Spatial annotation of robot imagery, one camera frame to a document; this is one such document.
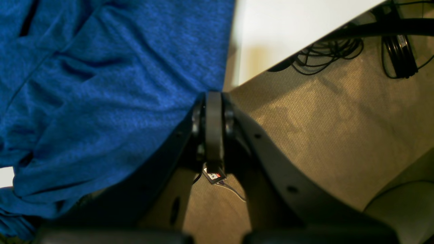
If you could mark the dark blue t-shirt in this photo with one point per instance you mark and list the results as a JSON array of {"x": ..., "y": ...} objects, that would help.
[{"x": 90, "y": 89}]

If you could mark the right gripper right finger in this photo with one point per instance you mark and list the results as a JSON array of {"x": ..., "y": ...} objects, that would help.
[{"x": 284, "y": 205}]

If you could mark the small black tagged device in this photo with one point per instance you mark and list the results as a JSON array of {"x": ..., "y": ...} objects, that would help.
[{"x": 214, "y": 178}]

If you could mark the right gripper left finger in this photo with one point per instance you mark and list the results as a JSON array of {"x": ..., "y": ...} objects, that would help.
[{"x": 148, "y": 207}]

